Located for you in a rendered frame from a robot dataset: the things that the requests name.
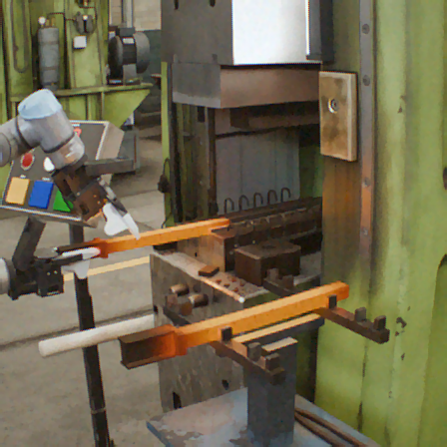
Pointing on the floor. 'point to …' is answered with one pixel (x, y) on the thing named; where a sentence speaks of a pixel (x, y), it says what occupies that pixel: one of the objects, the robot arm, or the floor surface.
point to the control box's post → (89, 346)
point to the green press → (72, 64)
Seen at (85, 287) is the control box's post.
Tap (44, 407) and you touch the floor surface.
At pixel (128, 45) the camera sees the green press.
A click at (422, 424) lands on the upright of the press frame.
